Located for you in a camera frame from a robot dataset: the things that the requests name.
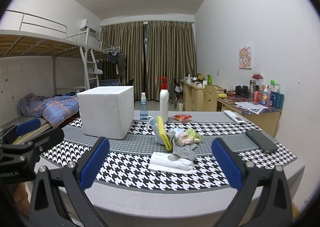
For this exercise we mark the wooden desk with drawers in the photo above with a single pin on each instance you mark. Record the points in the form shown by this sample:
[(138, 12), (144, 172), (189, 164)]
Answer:
[(193, 95)]

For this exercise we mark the white foam box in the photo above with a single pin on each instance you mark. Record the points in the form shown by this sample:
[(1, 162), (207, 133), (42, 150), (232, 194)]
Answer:
[(107, 111)]

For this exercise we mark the houndstooth table runner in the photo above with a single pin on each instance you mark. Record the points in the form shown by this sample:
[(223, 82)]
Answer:
[(139, 162)]

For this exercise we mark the pastel plush toy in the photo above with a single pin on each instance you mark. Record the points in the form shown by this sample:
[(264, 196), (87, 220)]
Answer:
[(187, 137)]

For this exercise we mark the yellow sponge cloth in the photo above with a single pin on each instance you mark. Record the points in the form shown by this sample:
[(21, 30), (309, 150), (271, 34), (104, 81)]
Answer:
[(163, 134)]

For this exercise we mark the white remote control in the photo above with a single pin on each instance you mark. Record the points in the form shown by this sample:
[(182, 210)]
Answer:
[(234, 117)]

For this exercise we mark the white red pump bottle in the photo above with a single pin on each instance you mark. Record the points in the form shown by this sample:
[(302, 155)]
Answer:
[(164, 99)]

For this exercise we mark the anime girl poster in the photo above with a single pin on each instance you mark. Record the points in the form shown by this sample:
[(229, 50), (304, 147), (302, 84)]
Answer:
[(245, 58)]

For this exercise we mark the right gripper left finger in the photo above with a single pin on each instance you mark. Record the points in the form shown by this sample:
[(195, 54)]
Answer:
[(47, 206)]

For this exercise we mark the metal bunk bed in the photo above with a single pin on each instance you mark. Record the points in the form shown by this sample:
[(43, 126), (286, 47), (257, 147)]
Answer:
[(19, 43)]

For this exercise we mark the teal cylinder container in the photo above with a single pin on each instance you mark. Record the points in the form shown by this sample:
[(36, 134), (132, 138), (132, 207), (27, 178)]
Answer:
[(279, 101)]

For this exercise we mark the hanging dark clothes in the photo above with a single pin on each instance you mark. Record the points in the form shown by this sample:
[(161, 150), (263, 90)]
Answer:
[(118, 59)]

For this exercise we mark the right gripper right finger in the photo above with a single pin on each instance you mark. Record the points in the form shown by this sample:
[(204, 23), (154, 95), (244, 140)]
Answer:
[(274, 207)]

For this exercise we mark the wooden smiley chair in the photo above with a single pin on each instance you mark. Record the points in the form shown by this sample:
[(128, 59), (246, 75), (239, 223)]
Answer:
[(210, 98)]

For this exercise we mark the orange snack packet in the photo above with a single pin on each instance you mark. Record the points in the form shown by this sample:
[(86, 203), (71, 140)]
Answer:
[(182, 117)]

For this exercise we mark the brown striped curtains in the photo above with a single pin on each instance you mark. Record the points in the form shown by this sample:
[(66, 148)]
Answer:
[(158, 49)]

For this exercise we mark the white air conditioner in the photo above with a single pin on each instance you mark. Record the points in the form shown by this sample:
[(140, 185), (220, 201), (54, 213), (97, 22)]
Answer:
[(84, 26)]

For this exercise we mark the printed paper sheets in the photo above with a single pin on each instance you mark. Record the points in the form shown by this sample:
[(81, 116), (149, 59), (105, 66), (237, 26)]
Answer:
[(251, 107)]

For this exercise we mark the white tissue sheet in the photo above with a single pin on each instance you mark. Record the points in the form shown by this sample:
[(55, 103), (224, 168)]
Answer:
[(160, 162)]

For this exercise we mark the person left hand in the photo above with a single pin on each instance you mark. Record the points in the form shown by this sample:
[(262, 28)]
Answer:
[(21, 199)]

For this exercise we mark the blue plaid quilt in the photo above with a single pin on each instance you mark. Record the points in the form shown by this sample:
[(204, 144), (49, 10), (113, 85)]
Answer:
[(55, 110)]

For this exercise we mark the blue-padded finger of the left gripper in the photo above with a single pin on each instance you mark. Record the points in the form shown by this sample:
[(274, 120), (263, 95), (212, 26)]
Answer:
[(27, 127)]

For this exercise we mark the green spray bottle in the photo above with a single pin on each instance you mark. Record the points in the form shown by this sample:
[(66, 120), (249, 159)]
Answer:
[(209, 80)]

